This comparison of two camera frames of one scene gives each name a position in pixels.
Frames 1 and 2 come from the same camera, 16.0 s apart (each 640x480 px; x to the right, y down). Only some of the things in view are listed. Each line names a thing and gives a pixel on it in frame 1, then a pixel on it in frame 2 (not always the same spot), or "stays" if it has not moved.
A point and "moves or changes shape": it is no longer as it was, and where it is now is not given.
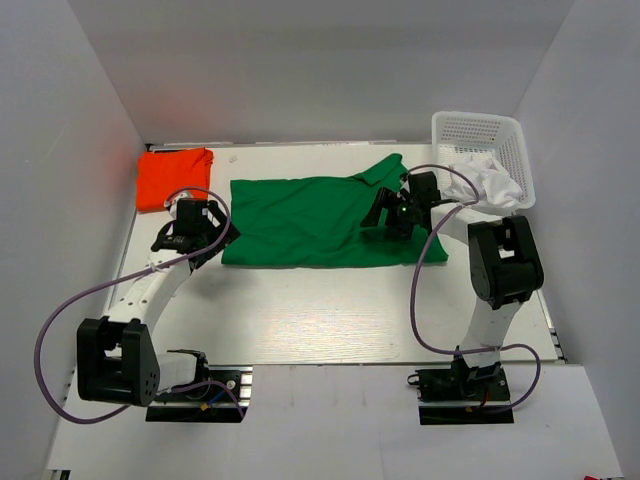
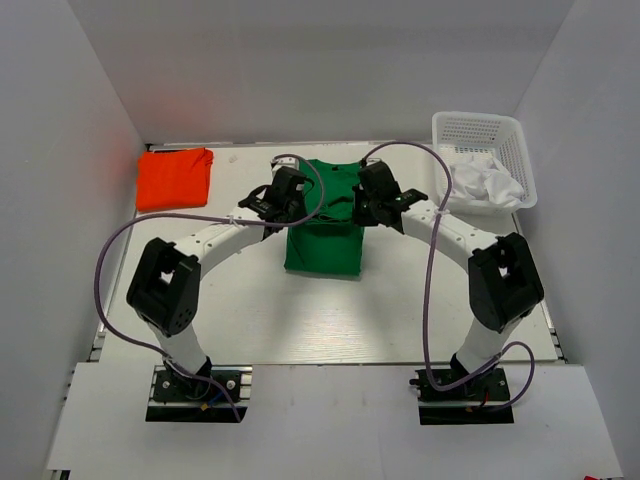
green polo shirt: (317, 221) moves or changes shape
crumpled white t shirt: (497, 187) stays
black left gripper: (220, 230) -> (300, 214)
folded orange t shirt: (161, 173) stays
